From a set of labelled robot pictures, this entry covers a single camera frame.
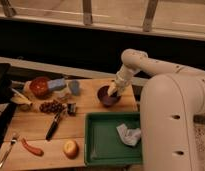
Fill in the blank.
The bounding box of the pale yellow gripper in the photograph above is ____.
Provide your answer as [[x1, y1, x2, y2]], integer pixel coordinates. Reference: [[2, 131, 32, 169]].
[[107, 80, 128, 96]]

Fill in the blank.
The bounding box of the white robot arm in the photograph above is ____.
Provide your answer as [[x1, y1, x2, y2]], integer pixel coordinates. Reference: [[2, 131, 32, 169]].
[[108, 49, 205, 171]]

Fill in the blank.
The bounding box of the purple bowl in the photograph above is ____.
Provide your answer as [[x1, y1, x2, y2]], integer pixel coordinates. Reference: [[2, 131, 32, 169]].
[[97, 85, 120, 107]]

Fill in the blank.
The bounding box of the red bowl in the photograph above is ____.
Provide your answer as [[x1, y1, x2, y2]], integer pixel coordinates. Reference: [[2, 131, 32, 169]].
[[29, 77, 50, 98]]

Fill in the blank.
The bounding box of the small blue cup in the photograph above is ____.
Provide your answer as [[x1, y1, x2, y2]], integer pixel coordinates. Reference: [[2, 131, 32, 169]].
[[68, 80, 80, 96]]

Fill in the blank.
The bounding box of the small black binder clip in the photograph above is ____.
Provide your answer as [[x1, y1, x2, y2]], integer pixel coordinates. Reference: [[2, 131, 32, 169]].
[[67, 103, 76, 116]]

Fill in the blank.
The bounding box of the crumpled white cloth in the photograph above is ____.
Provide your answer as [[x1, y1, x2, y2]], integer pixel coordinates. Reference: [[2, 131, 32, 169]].
[[116, 124, 141, 147]]

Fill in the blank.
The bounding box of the clear glass jar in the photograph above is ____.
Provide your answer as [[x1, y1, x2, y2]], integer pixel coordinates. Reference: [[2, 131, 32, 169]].
[[55, 89, 71, 102]]

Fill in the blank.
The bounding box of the green plastic tray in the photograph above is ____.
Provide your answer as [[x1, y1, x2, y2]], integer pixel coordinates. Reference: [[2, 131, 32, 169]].
[[84, 112, 142, 166]]

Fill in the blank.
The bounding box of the blue sponge block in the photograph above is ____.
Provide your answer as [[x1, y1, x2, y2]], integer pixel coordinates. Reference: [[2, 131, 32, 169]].
[[47, 78, 66, 91]]

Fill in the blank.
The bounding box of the bunch of dark grapes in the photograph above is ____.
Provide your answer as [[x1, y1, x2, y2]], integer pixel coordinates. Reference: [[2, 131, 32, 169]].
[[39, 100, 65, 114]]

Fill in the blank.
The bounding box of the yellow red apple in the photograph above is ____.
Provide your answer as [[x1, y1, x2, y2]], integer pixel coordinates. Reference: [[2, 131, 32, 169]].
[[63, 140, 79, 159]]

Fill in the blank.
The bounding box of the yellow banana toy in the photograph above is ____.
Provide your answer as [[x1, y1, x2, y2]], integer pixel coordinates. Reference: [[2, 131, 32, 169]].
[[11, 88, 32, 111]]

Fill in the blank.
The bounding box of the red sausage toy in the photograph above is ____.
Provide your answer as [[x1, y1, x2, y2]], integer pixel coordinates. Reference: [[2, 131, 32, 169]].
[[21, 138, 44, 156]]

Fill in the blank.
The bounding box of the black object at left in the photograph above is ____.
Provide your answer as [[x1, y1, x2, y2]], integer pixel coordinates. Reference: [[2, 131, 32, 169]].
[[0, 63, 14, 147]]

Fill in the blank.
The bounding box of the silver fork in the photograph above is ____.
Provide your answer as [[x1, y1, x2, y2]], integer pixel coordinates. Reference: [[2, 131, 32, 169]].
[[0, 133, 19, 169]]

